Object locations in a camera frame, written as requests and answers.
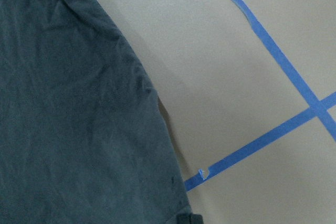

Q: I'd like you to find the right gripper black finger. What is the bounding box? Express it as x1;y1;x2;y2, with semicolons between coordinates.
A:
177;214;204;224

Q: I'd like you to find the black graphic t-shirt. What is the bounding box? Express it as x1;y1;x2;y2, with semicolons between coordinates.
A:
1;0;192;223

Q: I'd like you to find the brown paper table cover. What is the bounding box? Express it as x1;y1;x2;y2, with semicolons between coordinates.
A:
98;0;335;223

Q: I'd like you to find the blue tape line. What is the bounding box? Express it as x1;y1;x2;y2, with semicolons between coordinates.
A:
231;0;335;138

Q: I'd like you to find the blue tape line crosswise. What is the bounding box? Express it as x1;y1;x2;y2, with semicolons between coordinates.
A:
183;94;336;192

